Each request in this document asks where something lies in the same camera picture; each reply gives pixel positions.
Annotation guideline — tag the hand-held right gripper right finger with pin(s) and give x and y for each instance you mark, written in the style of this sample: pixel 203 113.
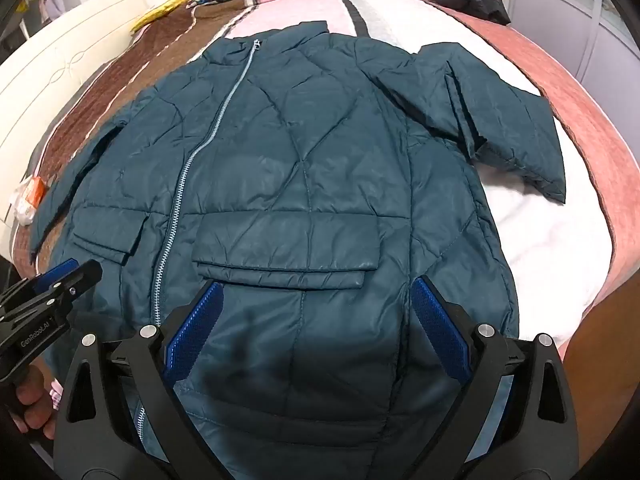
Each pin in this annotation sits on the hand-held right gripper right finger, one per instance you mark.
pixel 442 325

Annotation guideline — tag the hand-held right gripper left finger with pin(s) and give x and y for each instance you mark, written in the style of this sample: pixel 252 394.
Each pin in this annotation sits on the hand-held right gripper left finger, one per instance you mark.
pixel 200 325

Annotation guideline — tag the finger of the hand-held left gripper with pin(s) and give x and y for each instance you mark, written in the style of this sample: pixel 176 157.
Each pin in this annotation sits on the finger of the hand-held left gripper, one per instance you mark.
pixel 82 280
pixel 60 268

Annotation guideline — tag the teal quilted jacket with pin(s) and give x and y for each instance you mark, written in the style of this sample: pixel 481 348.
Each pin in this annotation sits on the teal quilted jacket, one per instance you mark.
pixel 300 185

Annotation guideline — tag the person's left hand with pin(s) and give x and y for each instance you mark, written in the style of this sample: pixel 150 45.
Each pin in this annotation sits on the person's left hand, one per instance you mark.
pixel 32 402

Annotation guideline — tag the white plastic bag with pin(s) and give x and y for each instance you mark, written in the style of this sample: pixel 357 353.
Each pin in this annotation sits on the white plastic bag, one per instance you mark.
pixel 22 207

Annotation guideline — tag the orange packet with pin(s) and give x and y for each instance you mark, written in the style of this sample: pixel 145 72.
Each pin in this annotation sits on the orange packet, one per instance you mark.
pixel 37 192

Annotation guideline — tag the cream headboard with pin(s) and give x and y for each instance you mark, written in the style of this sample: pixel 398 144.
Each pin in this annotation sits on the cream headboard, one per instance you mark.
pixel 55 65

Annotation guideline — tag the rust red bedspread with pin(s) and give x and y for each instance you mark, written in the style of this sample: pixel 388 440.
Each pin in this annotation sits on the rust red bedspread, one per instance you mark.
pixel 600 160

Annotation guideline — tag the lilac garment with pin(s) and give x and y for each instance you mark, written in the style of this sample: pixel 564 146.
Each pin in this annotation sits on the lilac garment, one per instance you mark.
pixel 52 1

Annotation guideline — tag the yellow plush cushion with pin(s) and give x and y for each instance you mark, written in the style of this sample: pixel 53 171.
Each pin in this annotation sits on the yellow plush cushion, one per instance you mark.
pixel 160 7

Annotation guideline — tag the white wardrobe door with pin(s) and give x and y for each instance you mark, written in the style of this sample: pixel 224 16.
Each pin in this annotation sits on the white wardrobe door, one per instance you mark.
pixel 565 15

